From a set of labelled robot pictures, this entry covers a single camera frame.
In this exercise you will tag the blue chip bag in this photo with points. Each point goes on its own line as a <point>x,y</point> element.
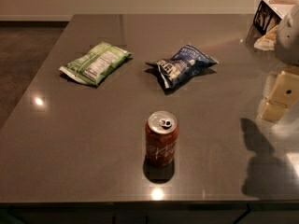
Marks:
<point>188,62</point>

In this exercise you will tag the snack box with brown top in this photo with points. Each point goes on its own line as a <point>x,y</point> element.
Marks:
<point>271,12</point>

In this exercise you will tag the red coke can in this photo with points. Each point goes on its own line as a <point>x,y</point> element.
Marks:
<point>161,136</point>

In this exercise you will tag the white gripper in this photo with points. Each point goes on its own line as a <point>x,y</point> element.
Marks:
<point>289,36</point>

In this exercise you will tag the green jalapeno chip bag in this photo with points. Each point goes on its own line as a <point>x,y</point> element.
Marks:
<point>96,64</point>

